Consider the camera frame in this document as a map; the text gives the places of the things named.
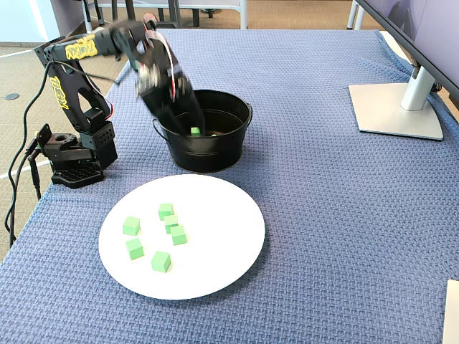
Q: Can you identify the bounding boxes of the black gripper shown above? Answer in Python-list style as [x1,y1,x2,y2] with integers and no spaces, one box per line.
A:
[131,16,206,138]

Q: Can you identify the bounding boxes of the white round plate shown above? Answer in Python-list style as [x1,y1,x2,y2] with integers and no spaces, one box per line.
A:
[98,174,267,301]

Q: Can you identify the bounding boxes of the black metal bucket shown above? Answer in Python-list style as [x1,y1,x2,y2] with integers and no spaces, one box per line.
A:
[152,89,253,173]

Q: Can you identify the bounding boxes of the blue woven table cloth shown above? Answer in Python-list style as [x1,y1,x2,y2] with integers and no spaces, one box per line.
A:
[0,28,459,344]

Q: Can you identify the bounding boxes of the monitor with silver stand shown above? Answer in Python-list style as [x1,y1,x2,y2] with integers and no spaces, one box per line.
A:
[348,0,459,143]

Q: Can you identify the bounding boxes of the white flat board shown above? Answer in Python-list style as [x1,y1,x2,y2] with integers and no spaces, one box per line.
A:
[441,279,459,344]

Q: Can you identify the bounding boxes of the black camera circuit board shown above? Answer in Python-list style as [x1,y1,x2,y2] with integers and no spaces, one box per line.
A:
[134,62,164,96]

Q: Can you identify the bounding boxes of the red white servo wires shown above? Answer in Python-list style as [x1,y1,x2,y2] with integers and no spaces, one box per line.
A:
[91,12,187,119]

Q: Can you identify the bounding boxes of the thin black camera cable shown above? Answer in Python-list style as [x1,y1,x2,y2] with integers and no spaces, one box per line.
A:
[22,60,139,148]

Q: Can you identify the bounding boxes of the thick black cable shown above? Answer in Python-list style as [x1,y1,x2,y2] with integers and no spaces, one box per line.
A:
[3,143,40,248]

